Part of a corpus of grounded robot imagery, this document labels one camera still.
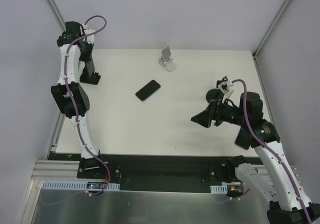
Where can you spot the black round-base clamp stand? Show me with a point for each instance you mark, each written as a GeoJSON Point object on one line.
{"type": "Point", "coordinates": [215, 93]}

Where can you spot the white slotted cable duct right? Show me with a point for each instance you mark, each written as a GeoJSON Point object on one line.
{"type": "Point", "coordinates": [219, 189]}

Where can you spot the white slotted cable duct left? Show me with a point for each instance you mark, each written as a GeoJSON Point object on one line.
{"type": "Point", "coordinates": [73, 185]}

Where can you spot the black folding phone stand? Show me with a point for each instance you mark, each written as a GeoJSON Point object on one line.
{"type": "Point", "coordinates": [92, 79]}

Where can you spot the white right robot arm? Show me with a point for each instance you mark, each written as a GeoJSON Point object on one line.
{"type": "Point", "coordinates": [288, 203]}

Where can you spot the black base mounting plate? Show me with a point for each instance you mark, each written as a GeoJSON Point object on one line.
{"type": "Point", "coordinates": [151, 173]}

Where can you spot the aluminium frame rail left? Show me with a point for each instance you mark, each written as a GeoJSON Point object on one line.
{"type": "Point", "coordinates": [56, 13]}

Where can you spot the white slotted cable duct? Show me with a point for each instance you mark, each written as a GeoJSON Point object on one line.
{"type": "Point", "coordinates": [73, 185]}
{"type": "Point", "coordinates": [219, 189]}

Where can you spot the white folding phone stand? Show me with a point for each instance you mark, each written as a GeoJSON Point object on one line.
{"type": "Point", "coordinates": [166, 61]}

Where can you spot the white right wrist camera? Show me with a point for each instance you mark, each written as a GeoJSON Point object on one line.
{"type": "Point", "coordinates": [226, 87]}

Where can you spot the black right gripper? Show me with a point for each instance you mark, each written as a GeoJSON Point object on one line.
{"type": "Point", "coordinates": [215, 112]}

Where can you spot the aluminium frame rail right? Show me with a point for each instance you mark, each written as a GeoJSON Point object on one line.
{"type": "Point", "coordinates": [275, 21]}

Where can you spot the aluminium frame rail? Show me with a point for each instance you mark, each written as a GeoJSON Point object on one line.
{"type": "Point", "coordinates": [56, 13]}
{"type": "Point", "coordinates": [275, 21]}

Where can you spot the black smartphone with teal edge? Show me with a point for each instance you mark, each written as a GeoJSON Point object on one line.
{"type": "Point", "coordinates": [148, 90]}

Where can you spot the smartphone with blue edge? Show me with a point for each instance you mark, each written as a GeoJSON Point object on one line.
{"type": "Point", "coordinates": [243, 139]}

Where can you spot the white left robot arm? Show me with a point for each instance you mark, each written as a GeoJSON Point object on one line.
{"type": "Point", "coordinates": [76, 45]}

